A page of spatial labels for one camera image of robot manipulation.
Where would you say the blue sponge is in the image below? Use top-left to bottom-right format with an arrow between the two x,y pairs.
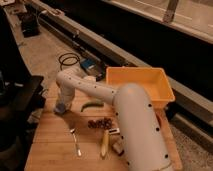
54,104 -> 66,114

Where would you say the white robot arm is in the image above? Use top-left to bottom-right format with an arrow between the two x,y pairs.
56,68 -> 174,171

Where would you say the blue electronic box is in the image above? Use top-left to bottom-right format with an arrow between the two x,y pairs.
80,59 -> 105,81

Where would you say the dark grape bunch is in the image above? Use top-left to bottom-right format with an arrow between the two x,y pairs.
88,117 -> 113,130

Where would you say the yellow plastic bin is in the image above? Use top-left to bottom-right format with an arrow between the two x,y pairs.
106,67 -> 175,109

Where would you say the silver fork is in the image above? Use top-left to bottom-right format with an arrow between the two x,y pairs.
70,128 -> 82,157

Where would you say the wooden block brush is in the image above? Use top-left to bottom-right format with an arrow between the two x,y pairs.
112,139 -> 124,156

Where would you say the black chair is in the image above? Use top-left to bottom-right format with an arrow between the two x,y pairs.
0,6 -> 45,171

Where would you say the black device on floor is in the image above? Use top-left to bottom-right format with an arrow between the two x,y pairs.
21,13 -> 40,37

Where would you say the white handled utensil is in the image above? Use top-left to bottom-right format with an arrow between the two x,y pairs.
109,128 -> 120,135

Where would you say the black coiled cable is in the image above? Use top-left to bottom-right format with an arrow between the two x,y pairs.
58,52 -> 82,72

